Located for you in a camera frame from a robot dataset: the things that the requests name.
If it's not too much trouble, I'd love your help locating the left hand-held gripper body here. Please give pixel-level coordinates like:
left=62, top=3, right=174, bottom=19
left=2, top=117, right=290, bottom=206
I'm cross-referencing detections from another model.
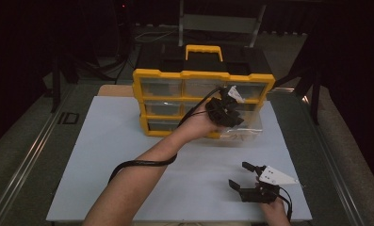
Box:
left=204, top=85, right=246, bottom=128

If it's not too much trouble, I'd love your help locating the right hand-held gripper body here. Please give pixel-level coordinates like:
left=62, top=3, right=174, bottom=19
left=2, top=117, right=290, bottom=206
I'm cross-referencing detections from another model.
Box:
left=238, top=165, right=300, bottom=204

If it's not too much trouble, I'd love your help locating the clear plastic drawer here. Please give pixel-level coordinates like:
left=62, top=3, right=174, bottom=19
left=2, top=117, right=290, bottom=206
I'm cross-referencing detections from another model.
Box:
left=218, top=108, right=265, bottom=141

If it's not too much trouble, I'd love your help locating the yellow black organizer cabinet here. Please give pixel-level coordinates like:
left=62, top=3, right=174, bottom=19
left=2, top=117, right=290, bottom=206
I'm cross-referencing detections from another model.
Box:
left=131, top=44, right=276, bottom=140

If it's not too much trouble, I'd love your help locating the person's right hand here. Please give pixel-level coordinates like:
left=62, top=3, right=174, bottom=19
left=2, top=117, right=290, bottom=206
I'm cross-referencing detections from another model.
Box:
left=253, top=175, right=290, bottom=222

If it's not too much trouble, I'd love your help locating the person's left hand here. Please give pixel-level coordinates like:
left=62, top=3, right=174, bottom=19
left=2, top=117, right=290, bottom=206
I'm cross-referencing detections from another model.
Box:
left=182, top=101, right=227, bottom=139

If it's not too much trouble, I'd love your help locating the grid of organizer bins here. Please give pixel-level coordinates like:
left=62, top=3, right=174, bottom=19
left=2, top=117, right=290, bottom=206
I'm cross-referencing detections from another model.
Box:
left=139, top=77, right=268, bottom=133

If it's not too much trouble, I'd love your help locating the black stand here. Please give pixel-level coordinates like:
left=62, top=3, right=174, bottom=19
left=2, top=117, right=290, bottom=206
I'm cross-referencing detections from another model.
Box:
left=50, top=55, right=80, bottom=114
left=274, top=29, right=323, bottom=126

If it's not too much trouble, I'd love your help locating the wooden board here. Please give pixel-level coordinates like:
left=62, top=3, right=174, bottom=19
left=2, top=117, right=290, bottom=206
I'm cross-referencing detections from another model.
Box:
left=97, top=84, right=136, bottom=98

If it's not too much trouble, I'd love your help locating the white foam board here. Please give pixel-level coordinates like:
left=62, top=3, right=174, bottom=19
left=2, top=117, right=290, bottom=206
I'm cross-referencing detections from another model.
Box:
left=45, top=95, right=313, bottom=223

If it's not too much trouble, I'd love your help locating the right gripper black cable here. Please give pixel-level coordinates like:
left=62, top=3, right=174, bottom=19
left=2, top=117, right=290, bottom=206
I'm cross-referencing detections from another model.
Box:
left=278, top=186, right=294, bottom=221

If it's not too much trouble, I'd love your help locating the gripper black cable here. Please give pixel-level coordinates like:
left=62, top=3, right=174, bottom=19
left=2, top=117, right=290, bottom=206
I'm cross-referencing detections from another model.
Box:
left=107, top=87, right=224, bottom=185
left=278, top=186, right=294, bottom=221

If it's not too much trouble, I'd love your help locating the metal rail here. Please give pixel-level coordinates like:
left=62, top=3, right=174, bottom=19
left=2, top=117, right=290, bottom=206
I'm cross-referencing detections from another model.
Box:
left=0, top=84, right=77, bottom=226
left=296, top=90, right=366, bottom=226

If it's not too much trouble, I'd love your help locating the grey metal stand frame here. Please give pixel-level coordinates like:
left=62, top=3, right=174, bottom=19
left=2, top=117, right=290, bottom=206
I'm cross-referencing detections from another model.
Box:
left=177, top=0, right=268, bottom=49

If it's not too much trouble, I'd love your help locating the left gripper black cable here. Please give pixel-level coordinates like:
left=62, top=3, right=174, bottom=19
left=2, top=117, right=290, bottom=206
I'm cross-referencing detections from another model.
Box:
left=107, top=87, right=224, bottom=185

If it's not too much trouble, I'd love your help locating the white floor cable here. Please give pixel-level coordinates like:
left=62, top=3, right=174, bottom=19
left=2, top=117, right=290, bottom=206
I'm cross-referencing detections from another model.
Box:
left=134, top=27, right=180, bottom=44

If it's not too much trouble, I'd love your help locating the bundle of black cables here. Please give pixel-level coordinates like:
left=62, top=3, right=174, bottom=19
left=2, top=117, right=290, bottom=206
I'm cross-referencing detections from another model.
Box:
left=77, top=40, right=138, bottom=83

